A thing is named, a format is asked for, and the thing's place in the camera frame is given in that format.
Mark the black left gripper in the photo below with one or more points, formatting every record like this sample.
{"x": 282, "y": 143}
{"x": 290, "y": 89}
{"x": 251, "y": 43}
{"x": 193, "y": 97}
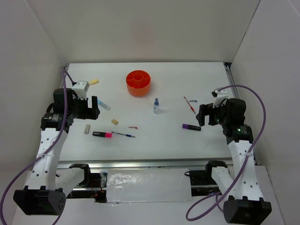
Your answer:
{"x": 89, "y": 113}

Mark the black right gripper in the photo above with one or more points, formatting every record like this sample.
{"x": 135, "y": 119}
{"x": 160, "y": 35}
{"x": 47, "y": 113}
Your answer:
{"x": 205, "y": 109}

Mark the blue gel pen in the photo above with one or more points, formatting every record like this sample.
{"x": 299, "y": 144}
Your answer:
{"x": 127, "y": 135}

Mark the small blue-capped glue bottle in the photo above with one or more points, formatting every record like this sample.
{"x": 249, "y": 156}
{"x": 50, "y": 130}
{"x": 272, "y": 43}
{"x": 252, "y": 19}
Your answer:
{"x": 156, "y": 106}

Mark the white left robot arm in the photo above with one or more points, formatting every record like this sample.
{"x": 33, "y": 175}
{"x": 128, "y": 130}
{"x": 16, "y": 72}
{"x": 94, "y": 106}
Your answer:
{"x": 46, "y": 190}

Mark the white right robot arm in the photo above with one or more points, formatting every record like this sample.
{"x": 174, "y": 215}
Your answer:
{"x": 244, "y": 203}

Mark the blue-capped clear tube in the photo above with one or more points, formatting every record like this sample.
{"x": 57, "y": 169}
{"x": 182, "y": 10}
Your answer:
{"x": 103, "y": 105}

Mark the red pen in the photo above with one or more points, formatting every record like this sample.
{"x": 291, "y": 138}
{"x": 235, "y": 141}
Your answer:
{"x": 189, "y": 105}

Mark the beige eraser block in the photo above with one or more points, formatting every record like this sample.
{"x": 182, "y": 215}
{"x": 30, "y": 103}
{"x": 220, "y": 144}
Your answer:
{"x": 87, "y": 129}

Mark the purple highlighter marker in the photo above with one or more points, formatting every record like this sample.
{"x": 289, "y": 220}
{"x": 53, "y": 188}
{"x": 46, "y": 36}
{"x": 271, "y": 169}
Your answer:
{"x": 191, "y": 127}

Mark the yellow glue stick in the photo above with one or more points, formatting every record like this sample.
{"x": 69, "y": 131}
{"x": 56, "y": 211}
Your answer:
{"x": 95, "y": 81}

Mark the small tan eraser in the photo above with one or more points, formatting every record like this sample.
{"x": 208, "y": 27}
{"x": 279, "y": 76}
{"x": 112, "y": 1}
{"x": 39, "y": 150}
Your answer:
{"x": 115, "y": 122}

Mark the pink highlighter marker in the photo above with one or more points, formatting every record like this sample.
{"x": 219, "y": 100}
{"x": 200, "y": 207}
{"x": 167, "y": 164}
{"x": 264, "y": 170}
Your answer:
{"x": 102, "y": 134}

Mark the orange round organizer container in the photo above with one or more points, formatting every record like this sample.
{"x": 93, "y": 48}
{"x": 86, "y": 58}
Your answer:
{"x": 138, "y": 83}

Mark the white foil-covered panel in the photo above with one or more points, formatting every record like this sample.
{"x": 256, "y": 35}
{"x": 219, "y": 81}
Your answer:
{"x": 148, "y": 186}

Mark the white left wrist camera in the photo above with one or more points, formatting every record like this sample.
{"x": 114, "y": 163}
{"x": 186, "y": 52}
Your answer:
{"x": 81, "y": 88}

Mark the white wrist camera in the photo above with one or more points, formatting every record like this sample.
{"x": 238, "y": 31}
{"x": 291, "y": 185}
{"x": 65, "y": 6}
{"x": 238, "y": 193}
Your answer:
{"x": 81, "y": 88}
{"x": 220, "y": 96}

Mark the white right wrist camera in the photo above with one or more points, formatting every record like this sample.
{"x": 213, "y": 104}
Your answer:
{"x": 220, "y": 96}

